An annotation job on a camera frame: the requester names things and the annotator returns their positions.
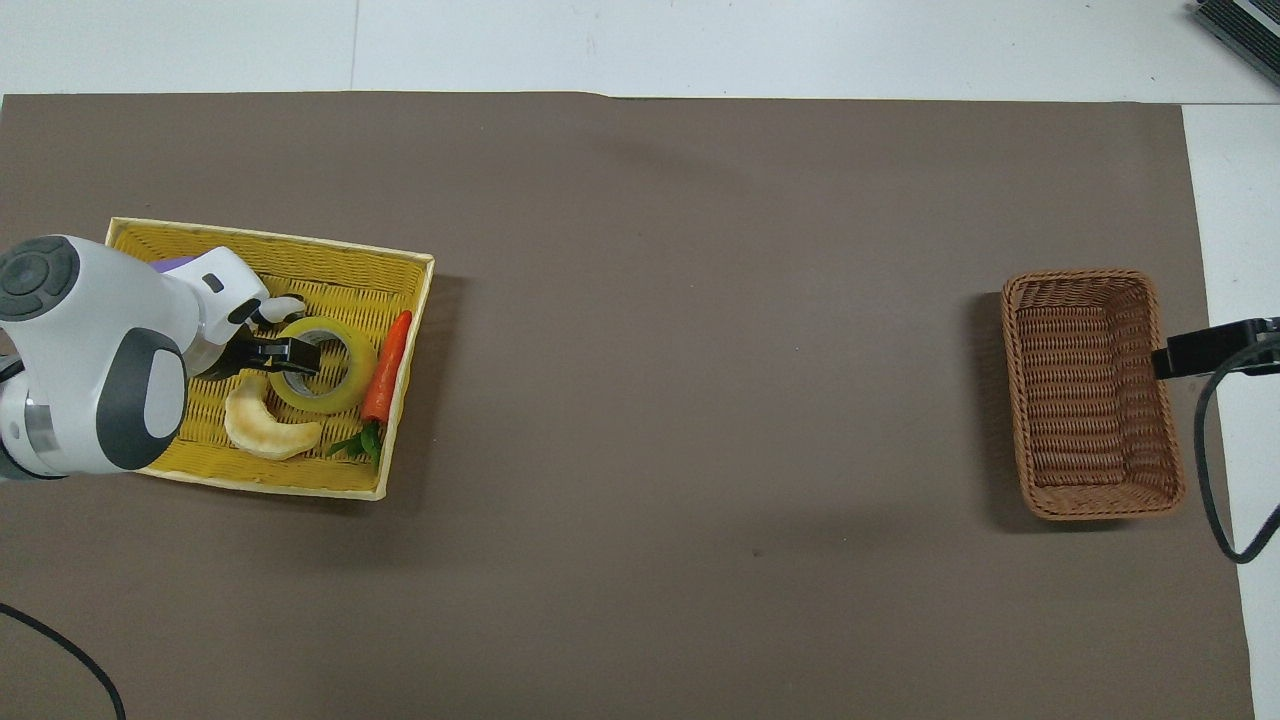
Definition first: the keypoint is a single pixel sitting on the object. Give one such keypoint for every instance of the yellow clear tape roll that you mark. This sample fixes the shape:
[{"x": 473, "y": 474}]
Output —
[{"x": 345, "y": 388}]

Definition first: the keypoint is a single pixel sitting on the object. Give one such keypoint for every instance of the orange toy carrot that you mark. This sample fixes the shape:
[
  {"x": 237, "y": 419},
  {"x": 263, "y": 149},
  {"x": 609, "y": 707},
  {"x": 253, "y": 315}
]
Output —
[{"x": 386, "y": 375}]

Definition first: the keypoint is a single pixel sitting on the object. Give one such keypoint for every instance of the brown wicker basket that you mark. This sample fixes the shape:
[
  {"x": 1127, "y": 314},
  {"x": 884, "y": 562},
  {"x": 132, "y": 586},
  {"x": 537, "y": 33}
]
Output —
[{"x": 1090, "y": 400}]

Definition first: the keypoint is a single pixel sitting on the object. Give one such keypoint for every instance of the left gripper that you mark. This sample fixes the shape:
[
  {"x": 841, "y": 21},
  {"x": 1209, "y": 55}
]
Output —
[{"x": 228, "y": 358}]

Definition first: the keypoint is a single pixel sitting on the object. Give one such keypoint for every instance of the purple toy vegetable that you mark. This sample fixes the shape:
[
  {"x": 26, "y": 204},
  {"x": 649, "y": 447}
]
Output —
[{"x": 178, "y": 263}]

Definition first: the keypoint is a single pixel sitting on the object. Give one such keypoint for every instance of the beige crescent bread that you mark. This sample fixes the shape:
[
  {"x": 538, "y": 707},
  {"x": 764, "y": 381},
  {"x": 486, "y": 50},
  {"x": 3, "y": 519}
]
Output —
[{"x": 262, "y": 435}]

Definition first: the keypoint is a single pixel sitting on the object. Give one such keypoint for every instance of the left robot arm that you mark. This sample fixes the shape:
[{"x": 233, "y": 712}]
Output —
[{"x": 90, "y": 330}]

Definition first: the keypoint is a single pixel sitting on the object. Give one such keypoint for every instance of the yellow woven basket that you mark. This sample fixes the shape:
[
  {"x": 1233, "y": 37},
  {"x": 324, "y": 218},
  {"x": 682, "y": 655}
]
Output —
[{"x": 330, "y": 270}]

